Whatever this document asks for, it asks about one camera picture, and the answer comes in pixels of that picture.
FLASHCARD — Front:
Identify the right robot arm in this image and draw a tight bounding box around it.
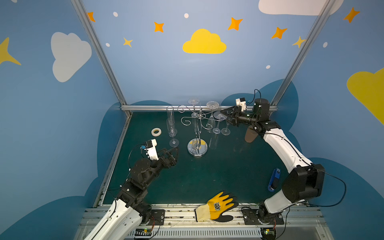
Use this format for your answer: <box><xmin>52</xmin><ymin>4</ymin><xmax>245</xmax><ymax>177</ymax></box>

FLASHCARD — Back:
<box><xmin>220</xmin><ymin>98</ymin><xmax>327</xmax><ymax>225</ymax></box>

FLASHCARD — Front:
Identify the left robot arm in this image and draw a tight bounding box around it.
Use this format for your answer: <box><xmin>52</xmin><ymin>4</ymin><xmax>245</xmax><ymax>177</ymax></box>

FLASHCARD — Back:
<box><xmin>85</xmin><ymin>147</ymin><xmax>179</xmax><ymax>240</ymax></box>

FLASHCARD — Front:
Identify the chrome wine glass rack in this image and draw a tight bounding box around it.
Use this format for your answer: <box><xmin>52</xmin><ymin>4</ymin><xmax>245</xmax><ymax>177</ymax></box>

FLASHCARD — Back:
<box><xmin>181</xmin><ymin>110</ymin><xmax>211</xmax><ymax>158</ymax></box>

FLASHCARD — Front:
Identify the brown oval pad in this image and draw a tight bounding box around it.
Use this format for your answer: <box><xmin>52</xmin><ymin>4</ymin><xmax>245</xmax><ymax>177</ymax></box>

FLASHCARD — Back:
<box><xmin>245</xmin><ymin>126</ymin><xmax>259</xmax><ymax>143</ymax></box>

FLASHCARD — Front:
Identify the white tape roll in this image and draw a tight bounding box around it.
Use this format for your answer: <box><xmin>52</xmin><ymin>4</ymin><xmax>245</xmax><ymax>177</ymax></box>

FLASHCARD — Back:
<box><xmin>151</xmin><ymin>128</ymin><xmax>162</xmax><ymax>137</ymax></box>

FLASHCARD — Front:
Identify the yellow black work glove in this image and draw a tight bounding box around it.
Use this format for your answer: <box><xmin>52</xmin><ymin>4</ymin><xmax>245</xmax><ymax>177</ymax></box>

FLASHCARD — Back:
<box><xmin>195</xmin><ymin>191</ymin><xmax>239</xmax><ymax>223</ymax></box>

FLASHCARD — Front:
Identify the left controller board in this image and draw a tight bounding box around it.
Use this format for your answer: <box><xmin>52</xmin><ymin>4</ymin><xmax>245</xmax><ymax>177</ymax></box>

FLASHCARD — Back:
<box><xmin>133</xmin><ymin>228</ymin><xmax>153</xmax><ymax>240</ymax></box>

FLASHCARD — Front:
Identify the controller board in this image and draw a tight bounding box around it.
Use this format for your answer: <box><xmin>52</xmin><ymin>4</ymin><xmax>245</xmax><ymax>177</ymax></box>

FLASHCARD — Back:
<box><xmin>261</xmin><ymin>228</ymin><xmax>277</xmax><ymax>240</ymax></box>
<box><xmin>133</xmin><ymin>228</ymin><xmax>153</xmax><ymax>240</ymax></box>

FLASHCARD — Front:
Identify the right controller board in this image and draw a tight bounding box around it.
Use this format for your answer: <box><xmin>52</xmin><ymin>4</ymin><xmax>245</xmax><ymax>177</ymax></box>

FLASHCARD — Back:
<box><xmin>261</xmin><ymin>228</ymin><xmax>277</xmax><ymax>240</ymax></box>

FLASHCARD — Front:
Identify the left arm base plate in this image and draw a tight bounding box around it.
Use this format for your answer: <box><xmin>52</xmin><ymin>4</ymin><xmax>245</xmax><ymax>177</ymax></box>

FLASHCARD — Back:
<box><xmin>145</xmin><ymin>209</ymin><xmax>166</xmax><ymax>226</ymax></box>

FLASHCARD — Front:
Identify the horizontal aluminium frame bar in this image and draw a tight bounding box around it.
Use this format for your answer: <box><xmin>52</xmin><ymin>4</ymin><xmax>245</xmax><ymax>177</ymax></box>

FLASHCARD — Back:
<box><xmin>121</xmin><ymin>104</ymin><xmax>279</xmax><ymax>112</ymax></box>

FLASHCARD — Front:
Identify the blue handled tool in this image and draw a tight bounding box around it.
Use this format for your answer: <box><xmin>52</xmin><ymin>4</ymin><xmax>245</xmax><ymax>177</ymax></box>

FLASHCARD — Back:
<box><xmin>268</xmin><ymin>168</ymin><xmax>281</xmax><ymax>192</ymax></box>

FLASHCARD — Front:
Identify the left aluminium frame post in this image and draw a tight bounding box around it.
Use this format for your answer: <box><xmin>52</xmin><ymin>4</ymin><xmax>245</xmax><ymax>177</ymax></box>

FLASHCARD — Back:
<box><xmin>71</xmin><ymin>0</ymin><xmax>127</xmax><ymax>107</ymax></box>

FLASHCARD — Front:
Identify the aluminium frame post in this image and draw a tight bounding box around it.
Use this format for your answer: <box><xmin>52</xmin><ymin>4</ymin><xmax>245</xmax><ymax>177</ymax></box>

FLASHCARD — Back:
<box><xmin>71</xmin><ymin>0</ymin><xmax>127</xmax><ymax>107</ymax></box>
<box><xmin>270</xmin><ymin>0</ymin><xmax>337</xmax><ymax>112</ymax></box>

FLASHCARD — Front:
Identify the right aluminium frame post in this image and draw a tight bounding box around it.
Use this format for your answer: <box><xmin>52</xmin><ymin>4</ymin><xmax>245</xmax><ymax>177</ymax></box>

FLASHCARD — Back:
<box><xmin>270</xmin><ymin>0</ymin><xmax>337</xmax><ymax>112</ymax></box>

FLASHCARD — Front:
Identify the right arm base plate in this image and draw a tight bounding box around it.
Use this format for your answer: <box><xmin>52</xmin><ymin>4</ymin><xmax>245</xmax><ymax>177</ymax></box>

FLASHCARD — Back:
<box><xmin>241</xmin><ymin>207</ymin><xmax>285</xmax><ymax>225</ymax></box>

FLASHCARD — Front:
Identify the aluminium rail base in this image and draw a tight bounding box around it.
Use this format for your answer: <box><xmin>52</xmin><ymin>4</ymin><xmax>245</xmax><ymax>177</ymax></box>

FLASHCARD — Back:
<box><xmin>153</xmin><ymin>203</ymin><xmax>334</xmax><ymax>240</ymax></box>

